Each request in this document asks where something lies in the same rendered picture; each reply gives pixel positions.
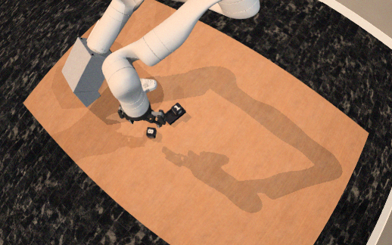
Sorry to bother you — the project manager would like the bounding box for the black calendar cube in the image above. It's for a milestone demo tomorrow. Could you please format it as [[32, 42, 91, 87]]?
[[146, 127, 157, 138], [171, 103, 183, 116]]

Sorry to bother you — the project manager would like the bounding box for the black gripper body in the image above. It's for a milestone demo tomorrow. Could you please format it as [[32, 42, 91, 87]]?
[[127, 102, 154, 121]]

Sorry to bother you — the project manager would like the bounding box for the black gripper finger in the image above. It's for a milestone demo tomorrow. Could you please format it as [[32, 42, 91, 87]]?
[[118, 105, 134, 124], [143, 110, 167, 128]]

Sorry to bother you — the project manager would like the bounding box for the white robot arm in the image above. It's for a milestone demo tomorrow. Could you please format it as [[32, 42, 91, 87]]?
[[86, 0, 260, 117]]

